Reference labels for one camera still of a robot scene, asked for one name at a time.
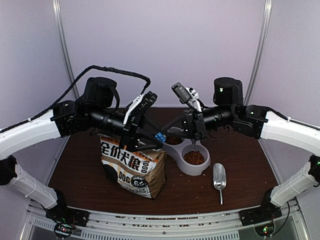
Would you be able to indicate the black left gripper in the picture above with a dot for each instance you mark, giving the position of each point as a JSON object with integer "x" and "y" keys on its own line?
{"x": 131, "y": 135}

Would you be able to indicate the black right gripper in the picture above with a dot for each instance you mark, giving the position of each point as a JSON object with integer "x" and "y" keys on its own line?
{"x": 194, "y": 126}

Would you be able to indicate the blue binder clip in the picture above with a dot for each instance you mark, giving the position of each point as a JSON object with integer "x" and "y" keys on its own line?
{"x": 161, "y": 137}

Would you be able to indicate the dog food bag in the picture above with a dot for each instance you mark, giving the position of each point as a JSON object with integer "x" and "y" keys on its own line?
{"x": 141, "y": 173}

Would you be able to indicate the metal scoop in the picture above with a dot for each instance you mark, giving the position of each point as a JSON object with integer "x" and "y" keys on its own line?
{"x": 219, "y": 179}

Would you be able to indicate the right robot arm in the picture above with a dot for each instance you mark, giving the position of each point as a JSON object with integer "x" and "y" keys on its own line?
{"x": 255, "y": 121}

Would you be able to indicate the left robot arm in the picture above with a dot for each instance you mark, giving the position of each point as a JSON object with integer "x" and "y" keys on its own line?
{"x": 93, "y": 109}

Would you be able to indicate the grey double pet bowl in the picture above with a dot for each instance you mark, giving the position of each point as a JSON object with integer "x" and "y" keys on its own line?
{"x": 177, "y": 152}

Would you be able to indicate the brown dog kibble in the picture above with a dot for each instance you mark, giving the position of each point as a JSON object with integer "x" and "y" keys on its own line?
{"x": 192, "y": 157}

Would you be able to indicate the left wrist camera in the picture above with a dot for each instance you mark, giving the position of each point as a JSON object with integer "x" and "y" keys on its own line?
{"x": 140, "y": 105}

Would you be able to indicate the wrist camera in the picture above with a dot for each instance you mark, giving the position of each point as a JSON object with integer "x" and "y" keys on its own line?
{"x": 188, "y": 96}
{"x": 140, "y": 105}

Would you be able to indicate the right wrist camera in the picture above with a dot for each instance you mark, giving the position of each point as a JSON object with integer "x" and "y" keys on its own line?
{"x": 188, "y": 96}

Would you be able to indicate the front aluminium rail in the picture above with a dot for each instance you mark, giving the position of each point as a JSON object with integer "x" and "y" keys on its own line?
{"x": 224, "y": 225}

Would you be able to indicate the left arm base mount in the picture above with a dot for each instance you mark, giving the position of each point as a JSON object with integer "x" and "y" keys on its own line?
{"x": 65, "y": 226}

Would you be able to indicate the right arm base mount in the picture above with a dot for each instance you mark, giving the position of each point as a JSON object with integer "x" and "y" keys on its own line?
{"x": 261, "y": 218}

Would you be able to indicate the right aluminium frame post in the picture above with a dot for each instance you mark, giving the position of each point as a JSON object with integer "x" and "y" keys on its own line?
{"x": 264, "y": 31}

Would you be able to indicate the aluminium frame post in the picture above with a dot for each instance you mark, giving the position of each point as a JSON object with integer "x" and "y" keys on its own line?
{"x": 264, "y": 31}
{"x": 62, "y": 38}

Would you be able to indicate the left aluminium frame post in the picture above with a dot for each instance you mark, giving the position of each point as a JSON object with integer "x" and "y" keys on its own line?
{"x": 62, "y": 38}

